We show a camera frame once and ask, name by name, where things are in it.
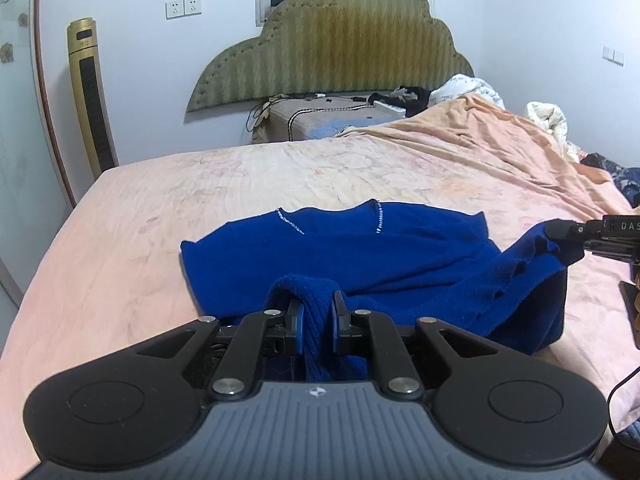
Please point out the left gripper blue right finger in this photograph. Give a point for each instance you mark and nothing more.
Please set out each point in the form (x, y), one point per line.
(374, 337)

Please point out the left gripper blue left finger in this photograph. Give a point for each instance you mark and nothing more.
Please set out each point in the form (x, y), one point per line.
(265, 347)

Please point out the blue knit sweater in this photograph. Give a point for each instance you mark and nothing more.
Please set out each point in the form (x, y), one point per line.
(402, 260)

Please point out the black dark clothes pile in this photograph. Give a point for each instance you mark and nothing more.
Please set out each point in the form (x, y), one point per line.
(402, 101)

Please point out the dark patterned garment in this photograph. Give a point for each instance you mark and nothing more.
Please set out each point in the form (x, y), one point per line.
(626, 180)

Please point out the cream crumpled cloth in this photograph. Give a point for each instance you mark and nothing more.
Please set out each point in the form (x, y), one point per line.
(550, 118)

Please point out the pink bed sheet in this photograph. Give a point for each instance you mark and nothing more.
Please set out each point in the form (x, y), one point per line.
(112, 276)

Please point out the orange peach blanket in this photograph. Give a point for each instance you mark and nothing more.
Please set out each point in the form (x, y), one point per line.
(473, 133)

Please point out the white crumpled quilt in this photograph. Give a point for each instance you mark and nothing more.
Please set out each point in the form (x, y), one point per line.
(460, 85)

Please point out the beige patterned pillow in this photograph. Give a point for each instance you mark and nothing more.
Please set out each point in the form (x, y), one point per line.
(315, 118)

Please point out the glass wardrobe sliding door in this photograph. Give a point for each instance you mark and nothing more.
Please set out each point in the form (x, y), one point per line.
(34, 204)

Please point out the olive upholstered headboard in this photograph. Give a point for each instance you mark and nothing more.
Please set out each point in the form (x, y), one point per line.
(309, 46)

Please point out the gold tower fan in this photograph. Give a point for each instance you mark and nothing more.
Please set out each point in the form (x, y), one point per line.
(87, 87)

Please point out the white wall light switch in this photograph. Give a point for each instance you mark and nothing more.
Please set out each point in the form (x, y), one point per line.
(615, 56)

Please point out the white wall socket pair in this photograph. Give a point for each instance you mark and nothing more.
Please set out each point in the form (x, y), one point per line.
(182, 8)

